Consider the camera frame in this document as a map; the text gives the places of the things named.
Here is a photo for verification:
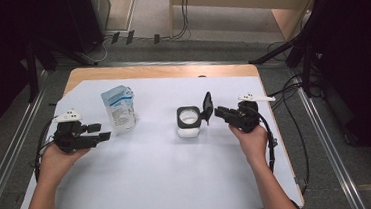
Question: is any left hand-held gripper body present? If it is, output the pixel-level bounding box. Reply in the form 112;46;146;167
51;108;95;154

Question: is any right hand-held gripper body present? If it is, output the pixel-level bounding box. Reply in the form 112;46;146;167
227;90;279;135

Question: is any blue and white pouch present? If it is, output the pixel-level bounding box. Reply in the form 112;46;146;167
100;83;140;137

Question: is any clear container with black lid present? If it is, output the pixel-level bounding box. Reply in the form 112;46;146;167
173;90;216;140

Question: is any person's right hand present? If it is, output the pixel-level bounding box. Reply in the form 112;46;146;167
228;122;272;169

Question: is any person's left hand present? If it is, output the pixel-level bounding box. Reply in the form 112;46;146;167
35;140;93;189

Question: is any black metal stand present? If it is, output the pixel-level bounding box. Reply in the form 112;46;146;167
21;30;102;105
246;23;327;103

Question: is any light wooden furniture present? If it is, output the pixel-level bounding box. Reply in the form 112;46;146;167
167;0;327;50

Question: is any dark cabinet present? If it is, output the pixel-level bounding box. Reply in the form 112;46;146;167
64;0;116;56

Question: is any left hand-held gripper cable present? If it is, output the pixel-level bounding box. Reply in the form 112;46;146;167
29;116;64;184

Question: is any hand-held gripper cable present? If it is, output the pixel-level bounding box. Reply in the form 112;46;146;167
29;116;64;184
250;106;281;175

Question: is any right hand-held gripper cable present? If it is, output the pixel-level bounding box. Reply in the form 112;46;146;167
250;106;281;175

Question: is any black floor cable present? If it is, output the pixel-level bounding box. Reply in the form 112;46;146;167
265;73;308;112
281;91;313;196

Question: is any metal floor rail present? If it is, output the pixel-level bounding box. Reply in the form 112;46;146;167
0;68;60;209
292;80;368;209

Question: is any white floor cable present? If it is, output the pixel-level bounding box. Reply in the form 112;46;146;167
79;35;110;65

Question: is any hanging black cable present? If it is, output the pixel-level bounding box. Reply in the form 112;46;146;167
166;0;193;40

